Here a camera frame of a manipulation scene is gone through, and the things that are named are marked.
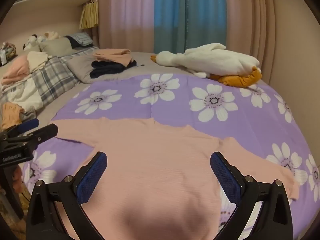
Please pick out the white and dark plush toy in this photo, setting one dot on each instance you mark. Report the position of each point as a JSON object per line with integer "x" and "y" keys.
{"x": 32, "y": 42}

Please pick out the person's left hand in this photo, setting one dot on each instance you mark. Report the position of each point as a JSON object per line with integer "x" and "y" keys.
{"x": 17, "y": 177}

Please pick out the blue striped pillow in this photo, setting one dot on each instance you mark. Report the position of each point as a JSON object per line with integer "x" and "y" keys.
{"x": 83, "y": 38}

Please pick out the patterned bag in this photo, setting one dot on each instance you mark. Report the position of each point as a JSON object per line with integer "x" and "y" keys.
{"x": 7, "y": 51}

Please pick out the beige pillow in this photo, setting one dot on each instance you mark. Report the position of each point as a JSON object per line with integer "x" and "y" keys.
{"x": 56, "y": 46}

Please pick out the bed with grey sheet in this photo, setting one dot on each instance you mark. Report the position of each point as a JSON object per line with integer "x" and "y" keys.
{"x": 150, "y": 63}

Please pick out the crumpled orange garment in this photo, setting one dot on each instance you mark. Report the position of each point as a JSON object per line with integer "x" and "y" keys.
{"x": 10, "y": 116}

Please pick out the folded navy clothes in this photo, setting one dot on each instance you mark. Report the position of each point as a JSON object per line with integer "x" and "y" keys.
{"x": 105, "y": 68}

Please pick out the cream plush toy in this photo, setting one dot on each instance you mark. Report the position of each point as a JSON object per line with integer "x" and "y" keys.
{"x": 51, "y": 35}

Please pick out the white wall shelf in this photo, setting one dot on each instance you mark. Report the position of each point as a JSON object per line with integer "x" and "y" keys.
{"x": 55, "y": 0}

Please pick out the blue curtain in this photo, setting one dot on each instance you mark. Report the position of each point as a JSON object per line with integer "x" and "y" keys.
{"x": 170, "y": 15}
{"x": 206, "y": 15}

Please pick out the plaid duvet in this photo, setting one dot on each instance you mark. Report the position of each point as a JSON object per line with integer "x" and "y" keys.
{"x": 47, "y": 80}

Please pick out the yellow pleated fabric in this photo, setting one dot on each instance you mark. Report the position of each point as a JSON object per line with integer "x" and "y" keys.
{"x": 88, "y": 15}

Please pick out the pink striped shirt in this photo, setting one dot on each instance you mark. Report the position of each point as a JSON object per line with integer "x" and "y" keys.
{"x": 155, "y": 167}

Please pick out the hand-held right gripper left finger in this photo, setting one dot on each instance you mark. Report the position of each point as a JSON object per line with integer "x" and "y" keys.
{"x": 93, "y": 177}

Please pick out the folded cream clothes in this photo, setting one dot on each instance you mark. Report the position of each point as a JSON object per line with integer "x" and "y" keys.
{"x": 36, "y": 60}

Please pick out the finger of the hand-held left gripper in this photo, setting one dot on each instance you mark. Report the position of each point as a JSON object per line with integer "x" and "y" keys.
{"x": 42, "y": 133}
{"x": 28, "y": 126}

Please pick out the folded pink sweater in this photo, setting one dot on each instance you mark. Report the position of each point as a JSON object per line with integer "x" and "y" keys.
{"x": 16, "y": 70}

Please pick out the folded peach clothes stack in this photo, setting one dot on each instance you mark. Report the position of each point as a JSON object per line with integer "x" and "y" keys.
{"x": 112, "y": 55}

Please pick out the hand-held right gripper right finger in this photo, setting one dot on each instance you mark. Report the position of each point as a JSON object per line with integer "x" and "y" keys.
{"x": 225, "y": 177}

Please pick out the purple floral blanket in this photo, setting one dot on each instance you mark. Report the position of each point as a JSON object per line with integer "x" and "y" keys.
{"x": 175, "y": 105}

